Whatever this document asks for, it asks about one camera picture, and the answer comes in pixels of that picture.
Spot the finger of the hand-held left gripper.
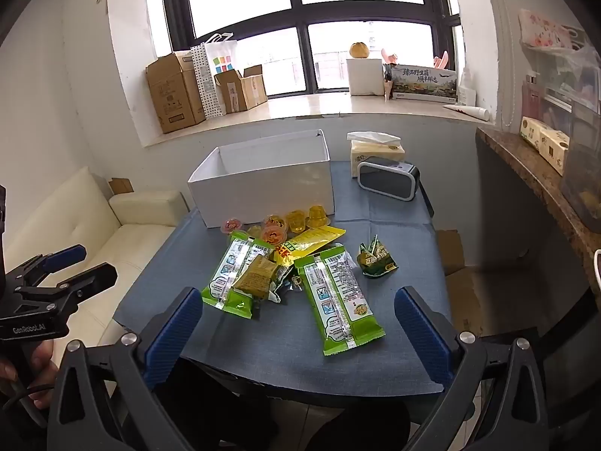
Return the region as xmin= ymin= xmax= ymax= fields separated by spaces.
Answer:
xmin=14 ymin=263 xmax=118 ymax=313
xmin=5 ymin=243 xmax=88 ymax=292

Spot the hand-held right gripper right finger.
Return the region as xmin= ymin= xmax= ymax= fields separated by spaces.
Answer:
xmin=394 ymin=286 xmax=550 ymax=451

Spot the large green snack packet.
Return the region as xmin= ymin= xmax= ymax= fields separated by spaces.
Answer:
xmin=293 ymin=243 xmax=387 ymax=357
xmin=202 ymin=231 xmax=276 ymax=320

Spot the long printed box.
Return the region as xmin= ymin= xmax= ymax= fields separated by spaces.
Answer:
xmin=391 ymin=64 xmax=458 ymax=103

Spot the white foam box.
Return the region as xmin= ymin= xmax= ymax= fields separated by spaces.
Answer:
xmin=346 ymin=58 xmax=386 ymax=97

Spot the small brown snack packet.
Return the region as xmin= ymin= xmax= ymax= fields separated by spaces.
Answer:
xmin=232 ymin=257 xmax=279 ymax=300

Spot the small dark green packet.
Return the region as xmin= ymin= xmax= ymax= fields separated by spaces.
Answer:
xmin=270 ymin=263 xmax=302 ymax=302

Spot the pile of jelly cups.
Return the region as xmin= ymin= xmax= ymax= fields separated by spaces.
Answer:
xmin=220 ymin=204 xmax=332 ymax=245

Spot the white bottle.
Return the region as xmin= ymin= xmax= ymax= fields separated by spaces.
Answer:
xmin=458 ymin=68 xmax=477 ymax=108

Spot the white cardboard box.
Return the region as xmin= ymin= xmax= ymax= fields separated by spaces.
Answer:
xmin=188 ymin=129 xmax=335 ymax=229

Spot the tall brown cardboard box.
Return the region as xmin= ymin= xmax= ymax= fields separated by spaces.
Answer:
xmin=145 ymin=51 xmax=207 ymax=135

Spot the dotted paper bag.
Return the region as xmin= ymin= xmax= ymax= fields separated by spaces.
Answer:
xmin=190 ymin=33 xmax=240 ymax=118

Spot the person's left hand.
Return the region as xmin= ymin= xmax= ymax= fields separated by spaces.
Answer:
xmin=0 ymin=338 xmax=56 ymax=409

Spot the cream leather sofa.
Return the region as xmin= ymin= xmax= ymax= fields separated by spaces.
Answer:
xmin=0 ymin=166 xmax=189 ymax=372

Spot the green triangular snack packet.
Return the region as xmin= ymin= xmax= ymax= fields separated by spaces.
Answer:
xmin=359 ymin=235 xmax=399 ymax=277

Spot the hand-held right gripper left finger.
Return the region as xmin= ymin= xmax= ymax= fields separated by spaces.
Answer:
xmin=47 ymin=286 xmax=204 ymax=451

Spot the grey table clock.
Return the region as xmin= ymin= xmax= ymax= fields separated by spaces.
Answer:
xmin=358 ymin=160 xmax=420 ymax=194

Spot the brown stone counter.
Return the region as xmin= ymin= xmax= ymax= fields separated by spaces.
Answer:
xmin=475 ymin=127 xmax=601 ymax=287

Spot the white tube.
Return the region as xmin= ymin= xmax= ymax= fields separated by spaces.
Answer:
xmin=444 ymin=104 xmax=491 ymax=122

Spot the open brown cardboard box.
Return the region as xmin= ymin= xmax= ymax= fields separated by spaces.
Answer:
xmin=213 ymin=65 xmax=268 ymax=114

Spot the white printed plastic bag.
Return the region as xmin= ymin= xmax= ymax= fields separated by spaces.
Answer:
xmin=519 ymin=8 xmax=596 ymax=53

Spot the blue tablecloth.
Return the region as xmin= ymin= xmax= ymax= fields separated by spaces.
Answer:
xmin=115 ymin=160 xmax=452 ymax=396

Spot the cream and green carton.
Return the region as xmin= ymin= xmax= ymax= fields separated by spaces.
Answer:
xmin=519 ymin=117 xmax=551 ymax=145
xmin=539 ymin=129 xmax=571 ymax=177

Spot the black window frame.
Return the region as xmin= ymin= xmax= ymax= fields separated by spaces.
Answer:
xmin=160 ymin=0 xmax=463 ymax=100

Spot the tissue box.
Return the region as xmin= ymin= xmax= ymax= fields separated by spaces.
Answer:
xmin=346 ymin=130 xmax=405 ymax=178

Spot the yellow snack packet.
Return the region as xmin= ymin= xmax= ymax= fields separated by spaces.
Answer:
xmin=273 ymin=225 xmax=347 ymax=266

